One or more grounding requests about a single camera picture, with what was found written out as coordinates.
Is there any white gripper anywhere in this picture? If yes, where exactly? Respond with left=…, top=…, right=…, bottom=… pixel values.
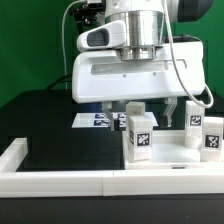
left=72, top=20, right=205, bottom=131

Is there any white square table top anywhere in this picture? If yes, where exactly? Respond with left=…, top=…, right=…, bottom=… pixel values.
left=122, top=130, right=224, bottom=170

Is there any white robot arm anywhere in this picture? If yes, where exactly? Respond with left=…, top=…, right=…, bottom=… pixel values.
left=72, top=0, right=214, bottom=129

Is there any white marker sheet with tags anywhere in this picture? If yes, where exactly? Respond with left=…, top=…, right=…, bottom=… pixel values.
left=71, top=112, right=159, bottom=128

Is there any white U-shaped fence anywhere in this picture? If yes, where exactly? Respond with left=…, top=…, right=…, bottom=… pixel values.
left=0, top=138, right=224, bottom=198

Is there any black cable bundle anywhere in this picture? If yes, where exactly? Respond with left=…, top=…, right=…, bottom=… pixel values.
left=45, top=74, right=74, bottom=91

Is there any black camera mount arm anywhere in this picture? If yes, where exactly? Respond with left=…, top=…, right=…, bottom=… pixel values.
left=69, top=0, right=106, bottom=26

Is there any white cable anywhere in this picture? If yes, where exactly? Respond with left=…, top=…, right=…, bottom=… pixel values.
left=61, top=0, right=84, bottom=90

